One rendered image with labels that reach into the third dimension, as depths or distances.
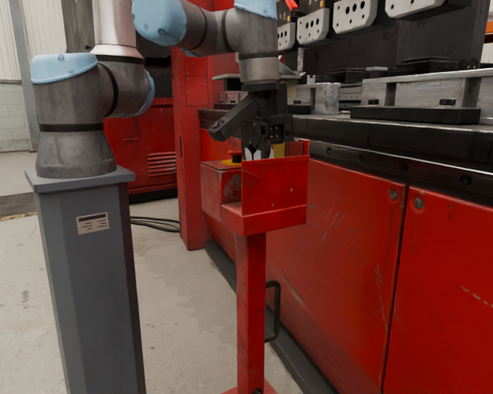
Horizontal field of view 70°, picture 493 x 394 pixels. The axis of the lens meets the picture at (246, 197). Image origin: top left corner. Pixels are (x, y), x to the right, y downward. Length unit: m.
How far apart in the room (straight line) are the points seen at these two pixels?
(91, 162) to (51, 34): 7.35
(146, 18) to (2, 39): 7.35
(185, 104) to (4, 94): 6.02
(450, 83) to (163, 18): 0.54
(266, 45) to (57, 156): 0.44
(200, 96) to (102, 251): 1.48
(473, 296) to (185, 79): 1.78
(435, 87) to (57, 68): 0.72
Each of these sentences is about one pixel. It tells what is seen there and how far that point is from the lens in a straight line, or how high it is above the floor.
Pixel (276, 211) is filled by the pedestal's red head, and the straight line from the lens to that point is 0.71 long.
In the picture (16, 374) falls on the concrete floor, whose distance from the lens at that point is 1.58.
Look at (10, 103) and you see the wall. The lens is 7.87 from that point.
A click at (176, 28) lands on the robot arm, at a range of 0.60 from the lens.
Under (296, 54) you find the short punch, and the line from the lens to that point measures 1.33.
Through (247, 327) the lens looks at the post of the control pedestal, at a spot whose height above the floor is 0.39.
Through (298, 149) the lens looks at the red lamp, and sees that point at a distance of 0.75.
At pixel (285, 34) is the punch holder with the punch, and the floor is 1.14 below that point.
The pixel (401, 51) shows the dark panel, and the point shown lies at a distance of 1.68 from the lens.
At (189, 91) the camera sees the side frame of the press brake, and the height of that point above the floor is 0.97.
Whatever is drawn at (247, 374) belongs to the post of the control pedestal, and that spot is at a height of 0.26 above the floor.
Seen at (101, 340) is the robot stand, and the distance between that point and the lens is 0.87.
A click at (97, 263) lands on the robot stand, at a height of 0.60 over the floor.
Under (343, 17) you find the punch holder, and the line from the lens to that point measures 1.07.
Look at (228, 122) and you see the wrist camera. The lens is 0.65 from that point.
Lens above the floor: 0.91
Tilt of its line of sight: 15 degrees down
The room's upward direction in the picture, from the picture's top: straight up
